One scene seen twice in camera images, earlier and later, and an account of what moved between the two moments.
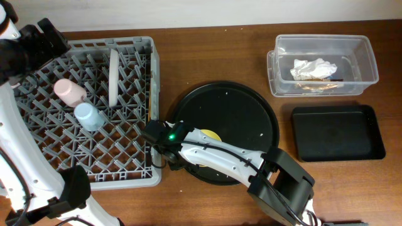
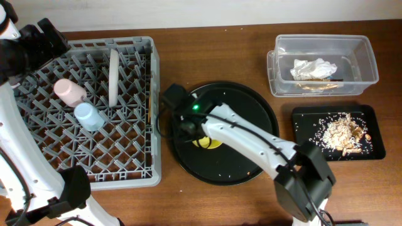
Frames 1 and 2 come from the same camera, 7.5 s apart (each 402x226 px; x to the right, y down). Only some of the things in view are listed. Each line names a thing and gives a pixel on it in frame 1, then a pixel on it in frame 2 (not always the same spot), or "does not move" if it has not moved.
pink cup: (70, 93) does not move
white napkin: (314, 69) does not move
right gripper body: (154, 135) → (173, 95)
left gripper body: (50, 34) does not move
